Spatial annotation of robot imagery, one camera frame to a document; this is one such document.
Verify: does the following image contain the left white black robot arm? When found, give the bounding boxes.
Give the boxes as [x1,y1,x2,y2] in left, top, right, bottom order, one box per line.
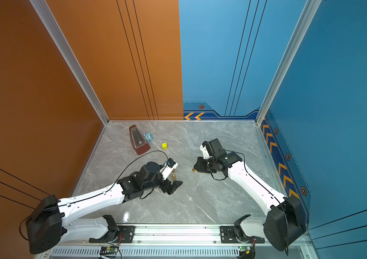
[25,159,182,255]

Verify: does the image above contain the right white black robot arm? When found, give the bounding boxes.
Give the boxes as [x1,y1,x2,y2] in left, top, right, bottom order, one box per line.
[193,139,307,251]

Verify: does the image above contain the dark red metronome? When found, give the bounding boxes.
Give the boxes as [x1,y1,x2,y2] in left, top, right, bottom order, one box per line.
[129,125,151,155]

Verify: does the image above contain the small blue owl toy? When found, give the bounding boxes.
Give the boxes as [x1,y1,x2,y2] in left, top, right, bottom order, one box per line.
[144,133,153,142]

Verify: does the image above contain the left green circuit board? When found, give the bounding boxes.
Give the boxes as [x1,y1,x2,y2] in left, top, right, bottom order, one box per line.
[99,246,123,259]

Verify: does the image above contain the green circuit board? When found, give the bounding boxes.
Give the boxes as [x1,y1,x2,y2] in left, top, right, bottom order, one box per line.
[237,246,256,259]
[99,246,123,259]

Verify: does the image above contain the right green circuit board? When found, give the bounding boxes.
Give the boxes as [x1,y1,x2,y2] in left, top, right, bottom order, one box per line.
[237,246,256,259]

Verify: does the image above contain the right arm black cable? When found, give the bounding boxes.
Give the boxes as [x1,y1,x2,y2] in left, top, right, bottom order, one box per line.
[210,171,229,182]

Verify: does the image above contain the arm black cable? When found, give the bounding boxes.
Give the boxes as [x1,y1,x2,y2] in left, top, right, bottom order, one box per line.
[108,150,169,195]
[210,171,229,182]

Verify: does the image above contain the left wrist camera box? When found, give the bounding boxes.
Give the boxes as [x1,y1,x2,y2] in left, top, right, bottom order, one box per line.
[160,158,178,180]

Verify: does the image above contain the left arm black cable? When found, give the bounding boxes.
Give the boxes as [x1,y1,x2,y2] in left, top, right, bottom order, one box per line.
[108,150,169,195]

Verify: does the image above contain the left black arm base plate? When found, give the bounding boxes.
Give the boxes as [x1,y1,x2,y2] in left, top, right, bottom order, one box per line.
[89,225,136,244]

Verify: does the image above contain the aluminium front rail frame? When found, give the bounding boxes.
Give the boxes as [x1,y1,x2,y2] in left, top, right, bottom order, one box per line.
[36,224,318,259]

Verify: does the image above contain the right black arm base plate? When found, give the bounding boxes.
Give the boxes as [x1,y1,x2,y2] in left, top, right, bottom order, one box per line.
[219,226,265,244]

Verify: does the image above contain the right aluminium corner post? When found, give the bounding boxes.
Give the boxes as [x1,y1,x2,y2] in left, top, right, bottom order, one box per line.
[255,0,322,126]

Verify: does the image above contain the aluminium corner post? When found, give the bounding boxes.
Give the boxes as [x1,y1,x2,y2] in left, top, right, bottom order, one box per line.
[255,0,322,126]
[30,0,110,126]

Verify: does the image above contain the left aluminium corner post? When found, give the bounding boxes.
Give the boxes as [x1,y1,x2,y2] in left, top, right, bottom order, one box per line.
[30,0,110,126]

